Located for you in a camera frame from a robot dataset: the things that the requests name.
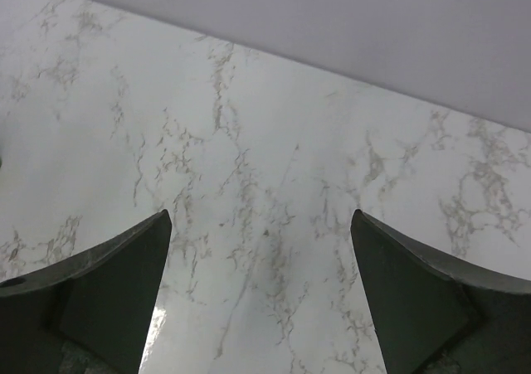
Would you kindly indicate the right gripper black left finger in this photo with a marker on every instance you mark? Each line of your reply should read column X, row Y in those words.
column 89, row 313

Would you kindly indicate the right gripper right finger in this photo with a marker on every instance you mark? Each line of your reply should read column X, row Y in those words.
column 435, row 313

